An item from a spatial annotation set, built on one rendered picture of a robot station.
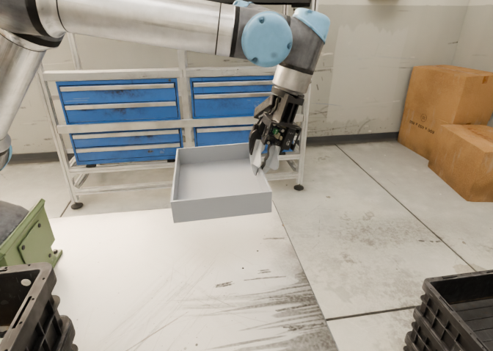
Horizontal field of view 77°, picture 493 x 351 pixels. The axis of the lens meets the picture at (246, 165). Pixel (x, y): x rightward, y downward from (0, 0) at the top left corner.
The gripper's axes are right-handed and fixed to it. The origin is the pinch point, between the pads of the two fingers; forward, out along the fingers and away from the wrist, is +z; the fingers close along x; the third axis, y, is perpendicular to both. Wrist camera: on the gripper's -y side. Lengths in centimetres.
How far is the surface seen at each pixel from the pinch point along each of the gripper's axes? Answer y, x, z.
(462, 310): 18, 65, 24
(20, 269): 27.2, -39.5, 9.2
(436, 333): 23, 53, 28
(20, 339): 38, -36, 9
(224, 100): -140, 17, 14
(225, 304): 19.5, -5.4, 23.0
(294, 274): 14.9, 10.8, 18.2
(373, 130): -216, 198, 23
